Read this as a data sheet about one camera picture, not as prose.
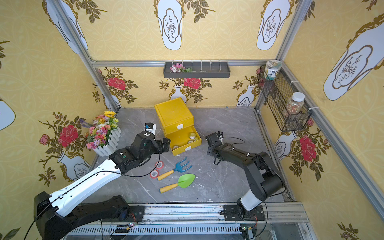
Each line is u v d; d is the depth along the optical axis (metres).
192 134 0.92
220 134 0.84
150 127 0.66
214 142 0.73
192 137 0.92
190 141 0.90
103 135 0.86
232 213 0.73
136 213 0.73
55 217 0.38
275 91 1.00
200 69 0.92
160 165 0.90
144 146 0.56
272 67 0.85
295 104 0.65
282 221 0.73
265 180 0.45
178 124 0.85
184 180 0.85
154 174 0.88
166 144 0.69
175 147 0.86
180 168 0.90
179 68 0.88
